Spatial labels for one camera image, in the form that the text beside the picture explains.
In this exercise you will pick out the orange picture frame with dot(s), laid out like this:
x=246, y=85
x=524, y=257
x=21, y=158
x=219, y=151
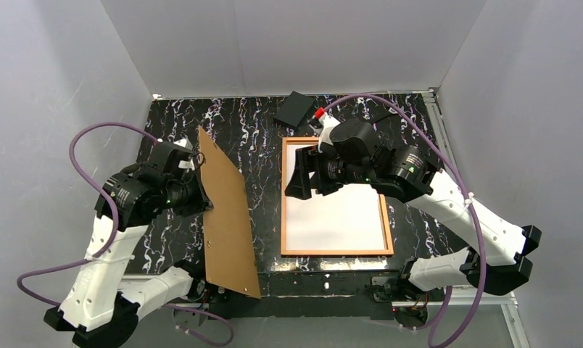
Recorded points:
x=282, y=211

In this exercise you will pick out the black square block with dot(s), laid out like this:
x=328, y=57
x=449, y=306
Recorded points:
x=293, y=110

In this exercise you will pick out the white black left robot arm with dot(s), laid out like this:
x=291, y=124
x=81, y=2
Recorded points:
x=96, y=310

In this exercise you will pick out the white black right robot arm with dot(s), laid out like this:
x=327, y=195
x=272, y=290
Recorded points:
x=496, y=257

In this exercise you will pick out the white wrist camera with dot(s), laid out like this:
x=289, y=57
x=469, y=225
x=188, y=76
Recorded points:
x=187, y=165
x=323, y=124

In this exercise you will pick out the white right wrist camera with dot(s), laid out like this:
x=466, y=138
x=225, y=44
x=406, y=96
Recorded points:
x=323, y=124

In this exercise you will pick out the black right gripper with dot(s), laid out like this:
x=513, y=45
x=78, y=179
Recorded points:
x=315, y=172

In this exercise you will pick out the printed photo of window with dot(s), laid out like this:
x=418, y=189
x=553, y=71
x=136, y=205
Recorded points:
x=339, y=221

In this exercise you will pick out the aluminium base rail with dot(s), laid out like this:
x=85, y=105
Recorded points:
x=410, y=317

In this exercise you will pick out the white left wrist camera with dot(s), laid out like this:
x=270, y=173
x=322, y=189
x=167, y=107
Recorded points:
x=187, y=165

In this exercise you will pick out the brown cardboard backing board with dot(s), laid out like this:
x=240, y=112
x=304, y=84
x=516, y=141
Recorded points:
x=228, y=242

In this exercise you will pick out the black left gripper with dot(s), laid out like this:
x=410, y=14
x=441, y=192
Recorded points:
x=195, y=193

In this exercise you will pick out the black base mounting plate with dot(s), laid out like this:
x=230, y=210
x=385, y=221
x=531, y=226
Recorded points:
x=364, y=293

